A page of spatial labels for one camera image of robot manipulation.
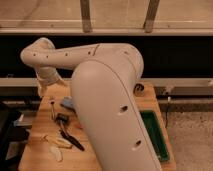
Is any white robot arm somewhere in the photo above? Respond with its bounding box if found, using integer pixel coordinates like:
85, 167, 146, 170
20, 38, 162, 171

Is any green plastic tray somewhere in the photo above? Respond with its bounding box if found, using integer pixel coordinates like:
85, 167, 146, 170
140, 110, 170, 162

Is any blue sponge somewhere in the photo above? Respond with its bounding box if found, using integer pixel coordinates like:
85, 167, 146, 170
60, 97, 74, 109

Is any black chair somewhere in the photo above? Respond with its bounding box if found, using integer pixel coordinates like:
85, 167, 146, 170
0, 101, 29, 171

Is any red chili pepper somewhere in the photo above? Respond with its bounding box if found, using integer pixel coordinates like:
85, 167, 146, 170
76, 124, 83, 130

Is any yellow banana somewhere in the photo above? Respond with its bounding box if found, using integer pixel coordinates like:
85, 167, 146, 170
44, 135, 72, 149

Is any pale wooden spoon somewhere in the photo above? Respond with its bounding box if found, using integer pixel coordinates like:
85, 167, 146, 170
50, 146, 63, 162

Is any black spatula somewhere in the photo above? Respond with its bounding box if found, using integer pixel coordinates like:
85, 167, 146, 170
60, 130, 85, 151

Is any black handled brush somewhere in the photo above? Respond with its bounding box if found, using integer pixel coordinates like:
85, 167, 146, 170
56, 113, 69, 128

